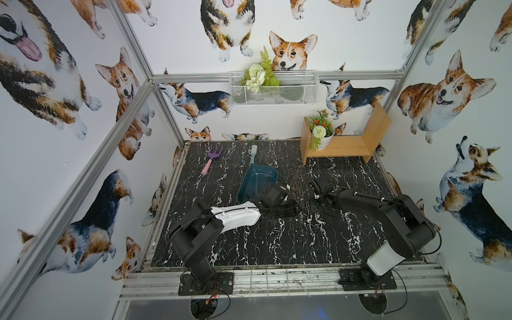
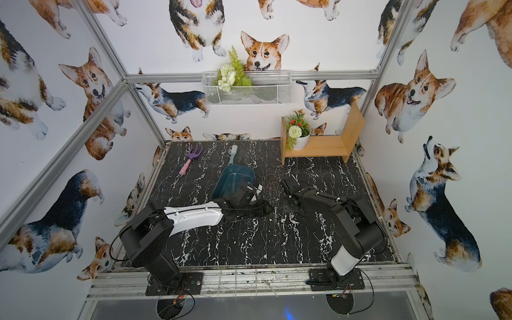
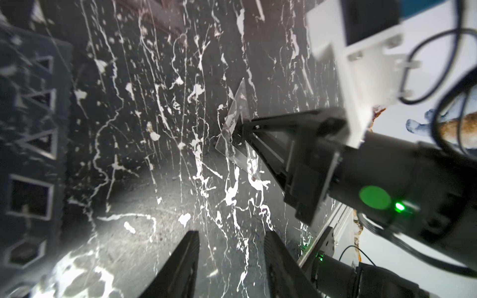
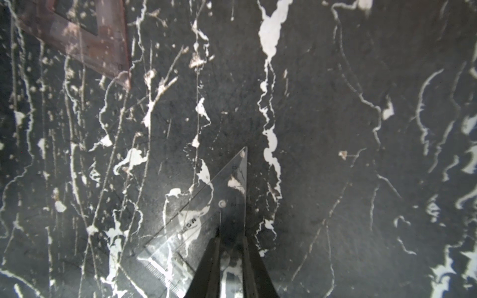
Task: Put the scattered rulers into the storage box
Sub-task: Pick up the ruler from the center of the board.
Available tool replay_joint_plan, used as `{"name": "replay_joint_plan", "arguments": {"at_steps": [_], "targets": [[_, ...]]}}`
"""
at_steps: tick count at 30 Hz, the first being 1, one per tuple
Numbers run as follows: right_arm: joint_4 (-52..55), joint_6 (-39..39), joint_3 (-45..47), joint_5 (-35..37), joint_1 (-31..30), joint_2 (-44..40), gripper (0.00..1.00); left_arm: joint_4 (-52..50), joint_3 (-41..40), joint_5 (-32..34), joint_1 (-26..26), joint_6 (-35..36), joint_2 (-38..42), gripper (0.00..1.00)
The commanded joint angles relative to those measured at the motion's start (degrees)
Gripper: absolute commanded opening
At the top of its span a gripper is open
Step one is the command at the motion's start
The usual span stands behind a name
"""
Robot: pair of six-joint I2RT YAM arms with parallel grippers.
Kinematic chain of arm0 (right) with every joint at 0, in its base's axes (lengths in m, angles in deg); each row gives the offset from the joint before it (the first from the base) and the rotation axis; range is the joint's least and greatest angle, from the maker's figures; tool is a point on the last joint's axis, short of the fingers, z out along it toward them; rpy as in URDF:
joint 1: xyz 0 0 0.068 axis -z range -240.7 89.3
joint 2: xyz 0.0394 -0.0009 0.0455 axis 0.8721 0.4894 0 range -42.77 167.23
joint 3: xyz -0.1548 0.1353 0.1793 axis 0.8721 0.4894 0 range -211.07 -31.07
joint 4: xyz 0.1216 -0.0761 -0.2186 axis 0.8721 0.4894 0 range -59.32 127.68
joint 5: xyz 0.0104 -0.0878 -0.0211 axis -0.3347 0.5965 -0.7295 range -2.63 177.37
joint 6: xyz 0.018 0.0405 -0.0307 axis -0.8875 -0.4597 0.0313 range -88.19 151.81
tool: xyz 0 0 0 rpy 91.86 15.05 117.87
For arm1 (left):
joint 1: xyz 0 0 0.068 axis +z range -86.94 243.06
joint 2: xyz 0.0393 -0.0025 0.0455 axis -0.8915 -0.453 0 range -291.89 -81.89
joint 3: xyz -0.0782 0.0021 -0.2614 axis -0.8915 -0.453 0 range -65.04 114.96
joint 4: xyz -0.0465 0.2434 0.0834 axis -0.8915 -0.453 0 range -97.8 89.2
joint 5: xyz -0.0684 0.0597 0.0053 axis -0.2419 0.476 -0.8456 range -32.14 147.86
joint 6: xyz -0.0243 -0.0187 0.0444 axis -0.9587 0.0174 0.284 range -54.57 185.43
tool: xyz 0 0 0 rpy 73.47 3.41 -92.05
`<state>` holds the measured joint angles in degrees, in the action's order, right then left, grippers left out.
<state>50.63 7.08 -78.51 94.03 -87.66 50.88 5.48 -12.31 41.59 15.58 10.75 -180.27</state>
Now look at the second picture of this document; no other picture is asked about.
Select potted flower white pot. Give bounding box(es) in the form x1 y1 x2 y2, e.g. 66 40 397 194
285 110 311 151

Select teal plastic storage box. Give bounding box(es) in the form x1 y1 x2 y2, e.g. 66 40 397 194
211 164 255 201

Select wooden corner shelf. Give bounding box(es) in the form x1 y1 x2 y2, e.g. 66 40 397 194
280 106 365 165

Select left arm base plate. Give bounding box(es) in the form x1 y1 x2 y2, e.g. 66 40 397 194
145 272 204 296

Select light teal brush handle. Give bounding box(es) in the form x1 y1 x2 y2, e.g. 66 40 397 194
228 145 238 165

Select purple pink toy fork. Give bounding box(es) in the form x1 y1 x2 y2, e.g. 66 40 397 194
179 147 203 176

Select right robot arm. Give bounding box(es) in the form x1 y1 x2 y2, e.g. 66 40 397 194
281 177 386 277

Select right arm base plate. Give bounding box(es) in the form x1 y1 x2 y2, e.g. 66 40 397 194
305 268 365 291

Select white green artificial flowers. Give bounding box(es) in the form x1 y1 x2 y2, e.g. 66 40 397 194
213 47 252 93

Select white wire wall basket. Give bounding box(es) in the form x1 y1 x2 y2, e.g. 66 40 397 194
201 71 291 106

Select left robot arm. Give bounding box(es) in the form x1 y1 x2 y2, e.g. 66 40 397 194
118 183 274 290

